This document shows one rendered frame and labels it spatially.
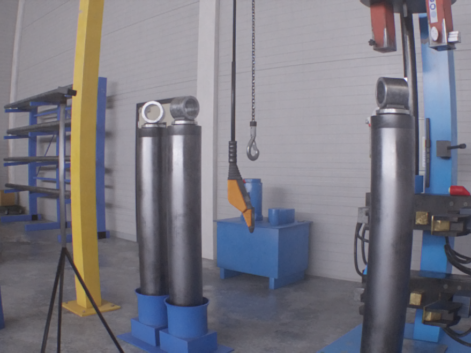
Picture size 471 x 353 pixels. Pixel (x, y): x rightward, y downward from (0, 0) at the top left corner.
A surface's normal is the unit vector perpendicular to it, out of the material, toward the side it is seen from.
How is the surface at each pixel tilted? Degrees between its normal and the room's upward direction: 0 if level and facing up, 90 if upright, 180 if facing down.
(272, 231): 90
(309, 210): 90
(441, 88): 90
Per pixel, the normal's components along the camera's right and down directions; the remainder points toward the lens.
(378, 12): -0.79, 0.01
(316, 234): -0.64, 0.02
